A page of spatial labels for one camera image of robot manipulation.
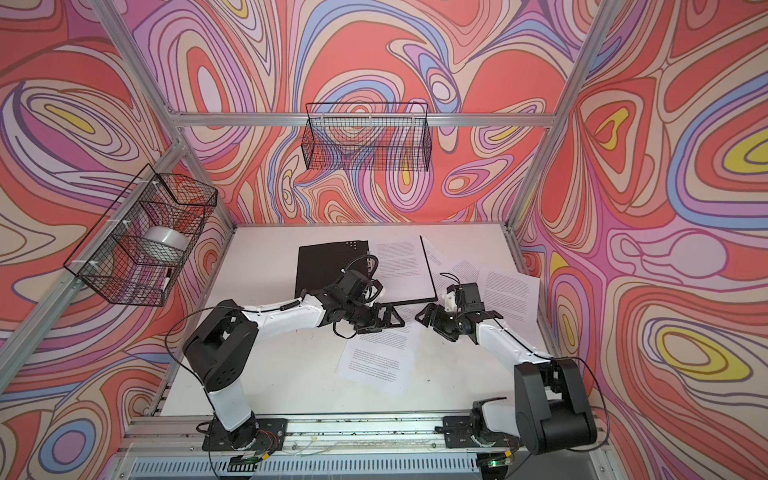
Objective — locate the aluminium frame right post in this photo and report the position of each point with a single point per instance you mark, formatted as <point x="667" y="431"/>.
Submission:
<point x="594" y="41"/>

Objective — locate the black wire basket wall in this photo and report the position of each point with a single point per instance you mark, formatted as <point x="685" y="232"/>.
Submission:
<point x="116" y="268"/>
<point x="355" y="145"/>

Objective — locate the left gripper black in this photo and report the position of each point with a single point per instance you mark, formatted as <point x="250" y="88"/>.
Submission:
<point x="372" y="327"/>

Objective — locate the black wire basket back wall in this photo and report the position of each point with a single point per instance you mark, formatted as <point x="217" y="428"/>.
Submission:
<point x="355" y="145"/>

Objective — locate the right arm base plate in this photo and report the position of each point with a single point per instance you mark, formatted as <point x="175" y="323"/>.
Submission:
<point x="467" y="431"/>

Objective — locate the aluminium front rail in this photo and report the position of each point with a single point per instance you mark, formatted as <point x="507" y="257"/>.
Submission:
<point x="307" y="434"/>

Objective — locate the black wire basket left wall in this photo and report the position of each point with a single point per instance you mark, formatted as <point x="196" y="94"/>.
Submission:
<point x="116" y="268"/>

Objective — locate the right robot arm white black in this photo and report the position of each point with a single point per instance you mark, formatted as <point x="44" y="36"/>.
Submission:
<point x="550" y="410"/>

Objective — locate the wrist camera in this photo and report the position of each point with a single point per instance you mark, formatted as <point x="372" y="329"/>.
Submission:
<point x="354" y="284"/>
<point x="450" y="302"/>

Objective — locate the aluminium frame back bar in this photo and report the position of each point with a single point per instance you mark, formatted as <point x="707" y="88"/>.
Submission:
<point x="186" y="119"/>

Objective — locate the aluminium frame left post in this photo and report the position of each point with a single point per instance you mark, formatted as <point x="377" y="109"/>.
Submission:
<point x="121" y="37"/>

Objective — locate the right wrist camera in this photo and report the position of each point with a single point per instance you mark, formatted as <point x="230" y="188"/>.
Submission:
<point x="450" y="302"/>

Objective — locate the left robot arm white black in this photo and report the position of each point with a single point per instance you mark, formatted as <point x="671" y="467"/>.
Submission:
<point x="219" y="348"/>

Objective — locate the white tape roll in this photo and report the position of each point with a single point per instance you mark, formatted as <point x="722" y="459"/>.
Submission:
<point x="164" y="245"/>

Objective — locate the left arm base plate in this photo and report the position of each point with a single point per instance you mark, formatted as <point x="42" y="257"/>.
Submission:
<point x="265" y="435"/>

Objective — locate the orange black folder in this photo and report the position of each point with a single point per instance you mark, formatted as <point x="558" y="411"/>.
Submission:
<point x="320" y="264"/>

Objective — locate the white vented panel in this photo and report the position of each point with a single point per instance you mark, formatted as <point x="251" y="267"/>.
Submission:
<point x="315" y="467"/>

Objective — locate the marker pen in basket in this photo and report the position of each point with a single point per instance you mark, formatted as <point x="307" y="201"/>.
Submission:
<point x="167" y="283"/>

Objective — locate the printed paper sheet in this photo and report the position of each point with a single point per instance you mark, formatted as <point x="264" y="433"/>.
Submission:
<point x="443" y="268"/>
<point x="516" y="297"/>
<point x="383" y="361"/>
<point x="403" y="270"/>

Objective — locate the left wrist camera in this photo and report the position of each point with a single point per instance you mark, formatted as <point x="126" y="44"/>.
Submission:
<point x="354" y="284"/>

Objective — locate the aluminium frame post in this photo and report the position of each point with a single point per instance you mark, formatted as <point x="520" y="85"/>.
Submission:
<point x="121" y="37"/>
<point x="594" y="41"/>

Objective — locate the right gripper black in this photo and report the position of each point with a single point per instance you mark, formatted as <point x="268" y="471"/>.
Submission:
<point x="429" y="310"/>

